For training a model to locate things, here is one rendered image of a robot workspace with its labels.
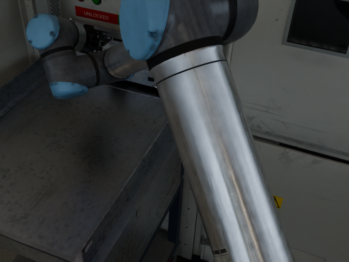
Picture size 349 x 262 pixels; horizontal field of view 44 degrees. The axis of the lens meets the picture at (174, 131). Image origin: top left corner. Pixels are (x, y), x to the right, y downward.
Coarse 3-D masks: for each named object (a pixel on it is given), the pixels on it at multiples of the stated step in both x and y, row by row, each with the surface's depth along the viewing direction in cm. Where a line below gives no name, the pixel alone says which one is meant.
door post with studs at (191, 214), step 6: (192, 198) 173; (192, 204) 175; (192, 210) 177; (192, 216) 179; (186, 222) 183; (192, 222) 182; (186, 228) 185; (192, 228) 184; (186, 234) 188; (192, 234) 186; (186, 240) 190; (192, 240) 189; (186, 246) 193; (186, 252) 195
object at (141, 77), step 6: (78, 54) 155; (84, 54) 155; (138, 72) 150; (144, 72) 149; (132, 78) 152; (138, 78) 151; (144, 78) 150; (150, 78) 150; (144, 84) 152; (150, 84) 151
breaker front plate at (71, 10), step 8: (64, 0) 145; (72, 0) 144; (88, 0) 141; (104, 0) 139; (112, 0) 138; (120, 0) 137; (64, 8) 147; (72, 8) 146; (88, 8) 143; (96, 8) 142; (104, 8) 141; (112, 8) 140; (64, 16) 149; (72, 16) 148; (96, 24) 146; (104, 24) 145; (112, 24) 144
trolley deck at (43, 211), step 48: (48, 96) 148; (96, 96) 149; (144, 96) 150; (0, 144) 128; (48, 144) 128; (96, 144) 129; (144, 144) 130; (0, 192) 113; (48, 192) 114; (96, 192) 114; (144, 192) 115; (0, 240) 104; (48, 240) 102
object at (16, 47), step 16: (0, 0) 141; (16, 0) 147; (0, 16) 143; (16, 16) 149; (0, 32) 145; (16, 32) 151; (0, 48) 148; (16, 48) 154; (32, 48) 157; (0, 64) 150; (16, 64) 157; (0, 80) 153
